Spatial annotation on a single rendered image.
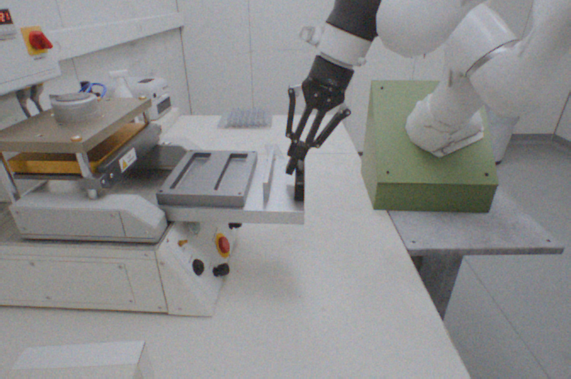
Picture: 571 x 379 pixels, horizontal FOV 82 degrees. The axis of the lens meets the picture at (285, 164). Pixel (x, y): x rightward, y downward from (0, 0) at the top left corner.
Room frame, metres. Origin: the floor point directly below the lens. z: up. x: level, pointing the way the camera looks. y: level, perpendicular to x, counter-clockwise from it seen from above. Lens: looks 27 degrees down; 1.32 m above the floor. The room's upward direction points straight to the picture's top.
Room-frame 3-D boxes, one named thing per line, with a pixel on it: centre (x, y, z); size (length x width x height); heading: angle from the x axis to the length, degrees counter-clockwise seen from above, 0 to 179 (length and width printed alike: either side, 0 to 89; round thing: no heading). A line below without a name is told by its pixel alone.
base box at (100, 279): (0.65, 0.40, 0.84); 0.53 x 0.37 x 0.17; 87
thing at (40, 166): (0.64, 0.41, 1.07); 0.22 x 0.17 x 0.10; 177
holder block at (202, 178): (0.62, 0.15, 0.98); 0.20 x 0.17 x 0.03; 177
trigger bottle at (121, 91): (1.44, 0.71, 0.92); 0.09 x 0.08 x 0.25; 139
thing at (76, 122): (0.65, 0.44, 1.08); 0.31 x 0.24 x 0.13; 177
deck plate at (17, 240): (0.63, 0.45, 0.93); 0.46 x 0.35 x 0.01; 87
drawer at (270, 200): (0.62, 0.11, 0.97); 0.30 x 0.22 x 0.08; 87
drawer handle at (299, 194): (0.61, -0.03, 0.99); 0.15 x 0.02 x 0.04; 177
